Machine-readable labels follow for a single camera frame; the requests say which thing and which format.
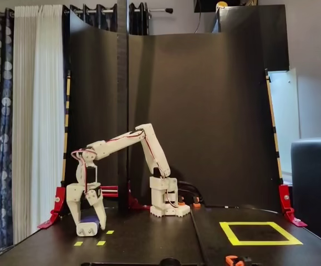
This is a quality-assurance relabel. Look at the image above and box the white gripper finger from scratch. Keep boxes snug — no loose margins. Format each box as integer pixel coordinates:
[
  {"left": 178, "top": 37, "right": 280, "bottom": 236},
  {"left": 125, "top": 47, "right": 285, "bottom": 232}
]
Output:
[
  {"left": 86, "top": 190, "right": 108, "bottom": 231},
  {"left": 67, "top": 203, "right": 83, "bottom": 226}
]

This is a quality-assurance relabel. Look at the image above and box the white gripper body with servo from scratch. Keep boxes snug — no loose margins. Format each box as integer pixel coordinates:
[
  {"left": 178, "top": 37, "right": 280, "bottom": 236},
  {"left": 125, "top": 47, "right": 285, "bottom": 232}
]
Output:
[{"left": 66, "top": 182, "right": 103, "bottom": 206}]

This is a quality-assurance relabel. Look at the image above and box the blue white charger block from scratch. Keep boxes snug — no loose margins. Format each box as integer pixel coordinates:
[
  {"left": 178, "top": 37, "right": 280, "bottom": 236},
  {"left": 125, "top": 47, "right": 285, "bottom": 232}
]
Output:
[{"left": 76, "top": 215, "right": 100, "bottom": 237}]

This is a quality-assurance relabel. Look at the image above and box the red screw clamp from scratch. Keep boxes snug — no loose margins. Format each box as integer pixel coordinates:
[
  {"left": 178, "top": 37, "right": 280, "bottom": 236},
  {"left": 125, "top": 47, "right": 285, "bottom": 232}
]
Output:
[{"left": 100, "top": 181, "right": 151, "bottom": 211}]

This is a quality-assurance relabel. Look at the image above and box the white pleated curtain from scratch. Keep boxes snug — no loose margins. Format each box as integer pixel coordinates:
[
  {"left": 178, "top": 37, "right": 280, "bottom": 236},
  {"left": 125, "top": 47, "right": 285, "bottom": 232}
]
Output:
[{"left": 12, "top": 5, "right": 67, "bottom": 244}]

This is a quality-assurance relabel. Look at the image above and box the dark blue patterned curtain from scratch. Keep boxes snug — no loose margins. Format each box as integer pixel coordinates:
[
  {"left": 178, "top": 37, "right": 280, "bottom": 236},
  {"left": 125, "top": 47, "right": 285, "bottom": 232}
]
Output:
[
  {"left": 63, "top": 2, "right": 150, "bottom": 37},
  {"left": 0, "top": 8, "right": 14, "bottom": 250}
]

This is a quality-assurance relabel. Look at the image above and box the black corrugated backdrop board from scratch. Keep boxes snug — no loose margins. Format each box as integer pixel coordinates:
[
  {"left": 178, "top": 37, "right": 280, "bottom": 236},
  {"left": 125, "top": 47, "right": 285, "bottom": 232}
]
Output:
[{"left": 63, "top": 11, "right": 284, "bottom": 214}]

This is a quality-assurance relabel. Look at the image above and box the yellow tape square outline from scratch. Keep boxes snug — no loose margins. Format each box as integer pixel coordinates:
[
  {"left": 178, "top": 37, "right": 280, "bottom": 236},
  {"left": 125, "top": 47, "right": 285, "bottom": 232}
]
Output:
[{"left": 219, "top": 221, "right": 304, "bottom": 247}]

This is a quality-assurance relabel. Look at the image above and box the silver curtain rod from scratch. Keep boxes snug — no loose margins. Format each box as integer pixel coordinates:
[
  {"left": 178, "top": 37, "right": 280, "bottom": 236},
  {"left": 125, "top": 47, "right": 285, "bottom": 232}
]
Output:
[{"left": 73, "top": 7, "right": 174, "bottom": 15}]

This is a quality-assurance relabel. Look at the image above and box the white cabinet door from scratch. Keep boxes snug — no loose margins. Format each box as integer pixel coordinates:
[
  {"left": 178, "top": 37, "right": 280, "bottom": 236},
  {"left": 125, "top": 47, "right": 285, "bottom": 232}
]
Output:
[{"left": 267, "top": 68, "right": 301, "bottom": 183}]

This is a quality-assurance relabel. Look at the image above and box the red hinged bracket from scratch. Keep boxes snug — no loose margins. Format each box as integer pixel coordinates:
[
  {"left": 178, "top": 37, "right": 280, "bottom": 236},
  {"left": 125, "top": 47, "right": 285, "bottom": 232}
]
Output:
[
  {"left": 278, "top": 184, "right": 308, "bottom": 228},
  {"left": 37, "top": 187, "right": 67, "bottom": 230}
]

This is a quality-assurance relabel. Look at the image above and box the thick black cable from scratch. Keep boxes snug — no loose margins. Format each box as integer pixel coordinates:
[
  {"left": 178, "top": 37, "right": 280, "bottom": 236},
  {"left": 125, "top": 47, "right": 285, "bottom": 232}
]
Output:
[{"left": 176, "top": 180, "right": 205, "bottom": 204}]

